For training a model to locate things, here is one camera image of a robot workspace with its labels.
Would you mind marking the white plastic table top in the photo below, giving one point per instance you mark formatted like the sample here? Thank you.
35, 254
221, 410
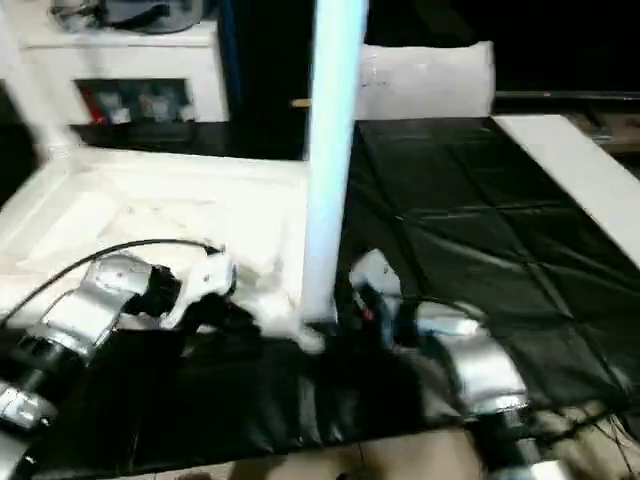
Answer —
130, 220

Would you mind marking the white plastic table leg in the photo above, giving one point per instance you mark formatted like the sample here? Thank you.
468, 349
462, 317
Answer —
332, 150
30, 90

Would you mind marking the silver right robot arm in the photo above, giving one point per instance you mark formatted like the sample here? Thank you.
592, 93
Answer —
480, 370

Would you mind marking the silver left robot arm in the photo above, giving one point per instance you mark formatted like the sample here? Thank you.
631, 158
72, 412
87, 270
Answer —
70, 330

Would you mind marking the black work mat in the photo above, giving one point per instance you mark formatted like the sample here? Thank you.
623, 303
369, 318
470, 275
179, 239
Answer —
500, 250

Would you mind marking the small tan label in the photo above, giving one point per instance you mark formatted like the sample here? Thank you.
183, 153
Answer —
299, 102

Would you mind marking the white cushion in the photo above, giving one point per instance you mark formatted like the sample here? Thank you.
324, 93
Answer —
430, 82

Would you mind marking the white flat board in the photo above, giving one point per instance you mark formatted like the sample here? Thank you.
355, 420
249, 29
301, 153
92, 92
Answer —
580, 175

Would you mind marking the red bottle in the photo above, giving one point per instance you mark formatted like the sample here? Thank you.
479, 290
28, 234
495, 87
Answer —
92, 106

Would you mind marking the white cabinet with glass doors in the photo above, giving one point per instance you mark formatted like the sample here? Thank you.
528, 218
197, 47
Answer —
120, 70

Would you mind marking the grey clutter on cabinet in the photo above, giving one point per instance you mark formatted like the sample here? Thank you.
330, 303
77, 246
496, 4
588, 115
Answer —
130, 12

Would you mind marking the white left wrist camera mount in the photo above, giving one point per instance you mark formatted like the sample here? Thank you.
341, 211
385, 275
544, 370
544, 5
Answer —
205, 285

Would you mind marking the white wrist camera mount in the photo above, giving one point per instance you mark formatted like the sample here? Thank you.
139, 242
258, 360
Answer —
375, 272
205, 285

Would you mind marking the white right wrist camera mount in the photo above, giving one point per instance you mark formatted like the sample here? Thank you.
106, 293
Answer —
375, 272

